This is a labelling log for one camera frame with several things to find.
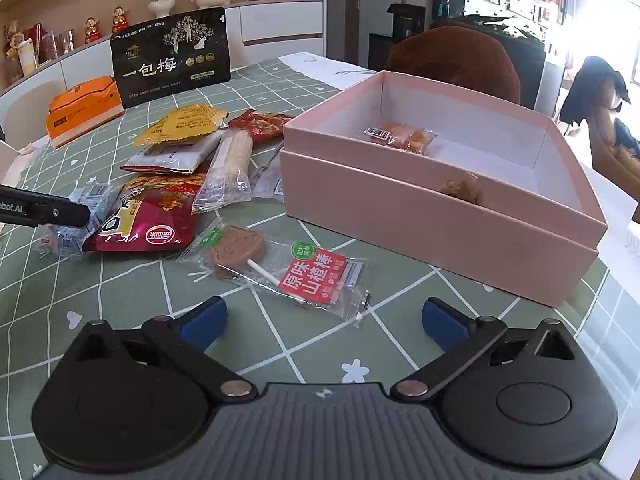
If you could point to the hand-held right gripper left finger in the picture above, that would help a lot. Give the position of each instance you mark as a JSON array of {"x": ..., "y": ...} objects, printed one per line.
[{"x": 205, "y": 321}]

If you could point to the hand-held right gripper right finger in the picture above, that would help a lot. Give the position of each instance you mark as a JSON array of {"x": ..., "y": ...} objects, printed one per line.
[{"x": 442, "y": 322}]

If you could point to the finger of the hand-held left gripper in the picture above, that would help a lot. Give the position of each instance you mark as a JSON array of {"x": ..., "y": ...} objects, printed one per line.
[{"x": 55, "y": 212}]

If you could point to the blue white snack packet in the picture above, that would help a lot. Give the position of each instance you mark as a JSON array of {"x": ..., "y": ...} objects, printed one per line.
[{"x": 75, "y": 240}]

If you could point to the maroon snack packet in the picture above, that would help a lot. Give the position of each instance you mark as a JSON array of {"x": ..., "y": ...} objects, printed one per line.
[{"x": 150, "y": 230}]

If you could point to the pink cardboard box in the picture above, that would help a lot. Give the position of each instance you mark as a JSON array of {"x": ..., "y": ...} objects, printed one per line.
[{"x": 400, "y": 220}]

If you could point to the clear lollipop packet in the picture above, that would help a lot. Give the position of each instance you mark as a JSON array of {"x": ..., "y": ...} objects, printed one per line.
[{"x": 310, "y": 270}]

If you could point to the white snack packet red edge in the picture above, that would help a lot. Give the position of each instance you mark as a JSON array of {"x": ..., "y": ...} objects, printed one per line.
[{"x": 170, "y": 157}]

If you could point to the yellow snack packet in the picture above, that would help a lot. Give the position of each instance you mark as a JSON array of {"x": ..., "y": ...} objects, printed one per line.
[{"x": 182, "y": 122}]

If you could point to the clear long snack packet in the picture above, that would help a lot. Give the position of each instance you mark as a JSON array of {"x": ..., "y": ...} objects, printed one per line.
[{"x": 227, "y": 165}]

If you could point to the orange pastry packet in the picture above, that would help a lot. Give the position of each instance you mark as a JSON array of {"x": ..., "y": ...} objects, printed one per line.
[{"x": 402, "y": 136}]

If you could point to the small red snack packet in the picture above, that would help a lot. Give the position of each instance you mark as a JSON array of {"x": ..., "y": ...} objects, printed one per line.
[{"x": 260, "y": 122}]

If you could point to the green checked tablecloth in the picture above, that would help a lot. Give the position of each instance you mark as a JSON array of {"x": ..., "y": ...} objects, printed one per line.
[{"x": 125, "y": 300}]

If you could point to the orange box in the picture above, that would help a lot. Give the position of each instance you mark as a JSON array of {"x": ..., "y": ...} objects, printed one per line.
[{"x": 82, "y": 107}]

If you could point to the brown snack piece in box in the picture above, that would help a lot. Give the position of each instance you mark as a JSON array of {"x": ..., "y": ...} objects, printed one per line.
[{"x": 462, "y": 189}]

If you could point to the gold red figurine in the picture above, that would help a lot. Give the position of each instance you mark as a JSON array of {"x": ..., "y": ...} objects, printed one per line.
[
  {"x": 120, "y": 20},
  {"x": 91, "y": 31}
]

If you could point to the large black snack bag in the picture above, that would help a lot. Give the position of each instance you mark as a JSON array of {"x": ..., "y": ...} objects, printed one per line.
[{"x": 170, "y": 60}]

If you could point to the white vase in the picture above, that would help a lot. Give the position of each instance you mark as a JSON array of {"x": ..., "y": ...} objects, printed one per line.
[{"x": 161, "y": 6}]

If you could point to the brown round cushion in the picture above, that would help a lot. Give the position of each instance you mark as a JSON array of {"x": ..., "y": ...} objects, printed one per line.
[{"x": 450, "y": 60}]

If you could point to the white paper sheet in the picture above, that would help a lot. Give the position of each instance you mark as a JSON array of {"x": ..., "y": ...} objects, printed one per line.
[{"x": 320, "y": 67}]

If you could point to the dark jacket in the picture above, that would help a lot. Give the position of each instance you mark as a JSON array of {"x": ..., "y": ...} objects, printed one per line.
[{"x": 597, "y": 85}]

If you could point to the black appliance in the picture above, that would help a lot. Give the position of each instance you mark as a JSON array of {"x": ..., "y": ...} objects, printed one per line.
[{"x": 406, "y": 20}]

